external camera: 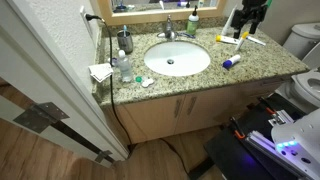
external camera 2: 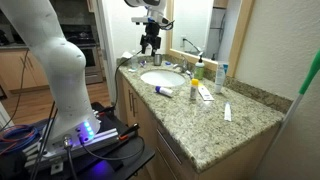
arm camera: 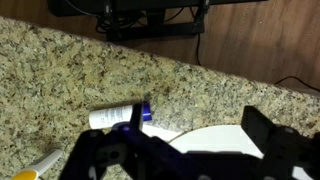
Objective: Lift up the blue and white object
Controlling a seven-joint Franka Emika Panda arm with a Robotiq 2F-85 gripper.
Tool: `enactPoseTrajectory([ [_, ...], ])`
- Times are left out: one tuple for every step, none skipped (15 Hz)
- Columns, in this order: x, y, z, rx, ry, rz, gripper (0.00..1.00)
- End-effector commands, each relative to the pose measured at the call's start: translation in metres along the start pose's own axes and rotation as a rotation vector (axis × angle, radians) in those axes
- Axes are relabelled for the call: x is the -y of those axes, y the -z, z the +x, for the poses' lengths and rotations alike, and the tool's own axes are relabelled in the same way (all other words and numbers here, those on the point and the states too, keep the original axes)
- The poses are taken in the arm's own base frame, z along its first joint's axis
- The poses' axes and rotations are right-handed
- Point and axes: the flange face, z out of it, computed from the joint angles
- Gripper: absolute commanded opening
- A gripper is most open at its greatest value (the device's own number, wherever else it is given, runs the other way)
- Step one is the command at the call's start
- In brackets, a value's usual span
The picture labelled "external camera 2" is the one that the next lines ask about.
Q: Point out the white oval sink basin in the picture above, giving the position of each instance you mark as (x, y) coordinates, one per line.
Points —
(162, 78)

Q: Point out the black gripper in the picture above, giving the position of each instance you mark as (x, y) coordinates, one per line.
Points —
(151, 37)

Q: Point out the green and white mop handle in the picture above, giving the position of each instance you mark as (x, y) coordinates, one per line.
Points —
(314, 68)

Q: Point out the small white tube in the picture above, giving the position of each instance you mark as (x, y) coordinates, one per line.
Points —
(227, 112)

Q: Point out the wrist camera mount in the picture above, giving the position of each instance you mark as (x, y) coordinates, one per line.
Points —
(147, 19)

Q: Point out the yellow-capped small bottle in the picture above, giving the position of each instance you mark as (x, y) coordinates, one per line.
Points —
(194, 88)

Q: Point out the white blue-capped lotion tube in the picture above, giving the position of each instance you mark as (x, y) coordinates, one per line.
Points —
(221, 71)

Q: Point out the stainless steel cup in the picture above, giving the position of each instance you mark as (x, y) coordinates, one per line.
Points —
(157, 60)

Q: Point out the clear plastic bottle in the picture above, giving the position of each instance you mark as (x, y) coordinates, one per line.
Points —
(134, 61)

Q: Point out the wooden vanity cabinet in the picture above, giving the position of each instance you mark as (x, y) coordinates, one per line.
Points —
(191, 138)

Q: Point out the blue and white deodorant stick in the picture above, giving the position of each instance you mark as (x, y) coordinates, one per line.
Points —
(164, 91)

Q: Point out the wood-framed mirror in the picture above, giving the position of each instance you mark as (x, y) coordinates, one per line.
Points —
(192, 19)

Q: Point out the kitchen oven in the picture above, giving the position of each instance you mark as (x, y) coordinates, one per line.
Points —
(82, 37)

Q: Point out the chrome faucet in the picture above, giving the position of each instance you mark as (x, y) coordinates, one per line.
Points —
(183, 66)

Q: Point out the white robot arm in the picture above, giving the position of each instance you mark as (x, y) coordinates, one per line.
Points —
(64, 65)

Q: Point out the green soap dispenser bottle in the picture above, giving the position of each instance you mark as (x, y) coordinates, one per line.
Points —
(199, 69)

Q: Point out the white flat toothpaste box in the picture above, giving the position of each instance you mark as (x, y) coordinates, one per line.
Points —
(205, 94)

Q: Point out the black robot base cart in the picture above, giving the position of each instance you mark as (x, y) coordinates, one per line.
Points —
(117, 158)

